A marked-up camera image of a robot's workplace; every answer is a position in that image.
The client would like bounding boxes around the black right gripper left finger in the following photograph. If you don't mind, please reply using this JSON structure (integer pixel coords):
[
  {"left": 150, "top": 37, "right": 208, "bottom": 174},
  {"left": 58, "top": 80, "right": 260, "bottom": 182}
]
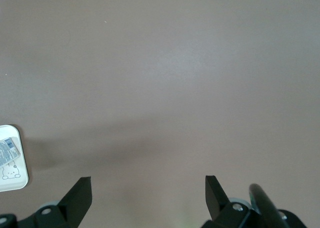
[{"left": 0, "top": 176, "right": 93, "bottom": 228}]

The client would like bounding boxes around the cream rabbit print tray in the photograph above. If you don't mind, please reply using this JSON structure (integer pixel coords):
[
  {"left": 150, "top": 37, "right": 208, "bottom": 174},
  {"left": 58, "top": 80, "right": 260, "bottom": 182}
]
[{"left": 0, "top": 124, "right": 30, "bottom": 193}]

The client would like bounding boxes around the blue white milk carton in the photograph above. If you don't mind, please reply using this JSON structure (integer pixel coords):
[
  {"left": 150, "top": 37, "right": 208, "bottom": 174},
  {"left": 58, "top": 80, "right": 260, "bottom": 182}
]
[{"left": 0, "top": 136, "right": 22, "bottom": 168}]

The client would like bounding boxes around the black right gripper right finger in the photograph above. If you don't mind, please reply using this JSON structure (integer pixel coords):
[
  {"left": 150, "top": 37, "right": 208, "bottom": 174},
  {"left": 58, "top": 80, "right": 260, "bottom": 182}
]
[{"left": 201, "top": 175, "right": 307, "bottom": 228}]

